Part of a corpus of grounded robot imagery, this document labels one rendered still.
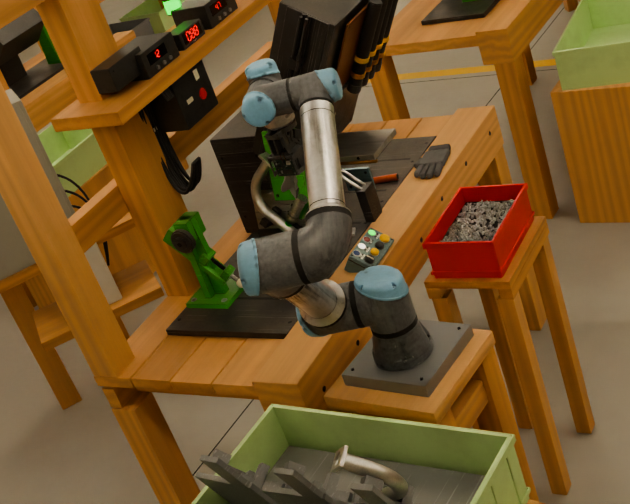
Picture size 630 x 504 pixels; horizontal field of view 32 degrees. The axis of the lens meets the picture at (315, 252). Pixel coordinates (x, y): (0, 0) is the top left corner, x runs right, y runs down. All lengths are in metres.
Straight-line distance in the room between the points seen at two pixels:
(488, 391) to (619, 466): 0.88
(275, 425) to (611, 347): 1.76
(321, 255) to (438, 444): 0.49
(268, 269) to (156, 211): 1.05
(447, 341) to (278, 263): 0.65
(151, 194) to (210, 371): 0.58
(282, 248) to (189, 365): 0.87
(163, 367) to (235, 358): 0.22
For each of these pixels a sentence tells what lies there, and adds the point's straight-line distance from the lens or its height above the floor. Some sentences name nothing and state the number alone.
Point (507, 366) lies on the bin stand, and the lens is 3.60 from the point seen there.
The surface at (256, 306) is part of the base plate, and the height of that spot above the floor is 0.90.
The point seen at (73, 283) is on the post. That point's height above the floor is 1.19.
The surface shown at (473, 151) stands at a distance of 3.64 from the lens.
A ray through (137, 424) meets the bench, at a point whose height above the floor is 0.71.
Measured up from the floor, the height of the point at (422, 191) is 0.90.
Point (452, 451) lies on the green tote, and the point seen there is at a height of 0.90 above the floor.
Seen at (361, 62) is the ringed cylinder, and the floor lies 1.37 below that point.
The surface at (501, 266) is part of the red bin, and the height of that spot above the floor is 0.83.
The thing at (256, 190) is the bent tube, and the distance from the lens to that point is 3.21.
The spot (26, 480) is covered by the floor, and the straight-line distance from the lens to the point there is 4.56.
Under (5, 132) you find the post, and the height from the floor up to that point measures 1.63.
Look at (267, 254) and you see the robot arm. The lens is 2.20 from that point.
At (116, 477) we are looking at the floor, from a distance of 4.31.
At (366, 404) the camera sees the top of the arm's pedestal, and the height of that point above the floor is 0.85.
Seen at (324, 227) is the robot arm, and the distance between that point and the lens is 2.19.
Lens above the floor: 2.39
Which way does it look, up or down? 27 degrees down
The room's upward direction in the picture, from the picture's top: 20 degrees counter-clockwise
